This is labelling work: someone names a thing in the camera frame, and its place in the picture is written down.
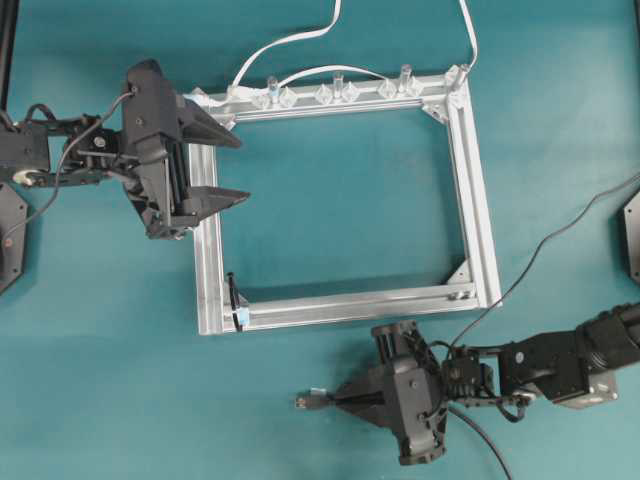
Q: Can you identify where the clear post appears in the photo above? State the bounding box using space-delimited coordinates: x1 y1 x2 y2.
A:
332 71 344 103
267 76 280 108
398 64 412 94

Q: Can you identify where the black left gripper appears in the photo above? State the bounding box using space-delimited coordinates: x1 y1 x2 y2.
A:
122 59 250 239

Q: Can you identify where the white flat cable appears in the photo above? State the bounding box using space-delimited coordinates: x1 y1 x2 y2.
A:
227 0 481 99

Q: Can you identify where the blue zip tie mount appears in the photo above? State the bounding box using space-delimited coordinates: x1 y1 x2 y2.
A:
236 308 250 325

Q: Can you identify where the black USB cable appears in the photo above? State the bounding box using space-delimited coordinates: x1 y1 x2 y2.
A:
291 172 640 480

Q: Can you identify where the clear post middle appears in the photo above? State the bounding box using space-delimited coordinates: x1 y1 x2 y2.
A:
332 71 344 103

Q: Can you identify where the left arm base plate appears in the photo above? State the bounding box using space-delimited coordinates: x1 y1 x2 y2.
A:
0 182 28 293

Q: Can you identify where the black zip tie loop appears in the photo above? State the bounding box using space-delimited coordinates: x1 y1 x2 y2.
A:
227 272 244 332

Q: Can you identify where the aluminium extrusion frame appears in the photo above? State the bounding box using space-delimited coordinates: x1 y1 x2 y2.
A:
187 65 502 336

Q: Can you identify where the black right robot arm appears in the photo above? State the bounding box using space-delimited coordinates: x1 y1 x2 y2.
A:
329 304 639 465

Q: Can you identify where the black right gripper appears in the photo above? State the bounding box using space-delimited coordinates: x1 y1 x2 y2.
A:
333 321 447 452

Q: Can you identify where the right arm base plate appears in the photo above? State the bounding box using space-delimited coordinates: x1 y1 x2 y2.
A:
616 192 640 285

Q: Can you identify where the clear post left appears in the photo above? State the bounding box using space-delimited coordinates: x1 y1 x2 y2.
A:
267 76 280 108

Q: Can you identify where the clear post right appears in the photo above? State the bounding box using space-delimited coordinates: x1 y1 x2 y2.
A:
398 64 412 94

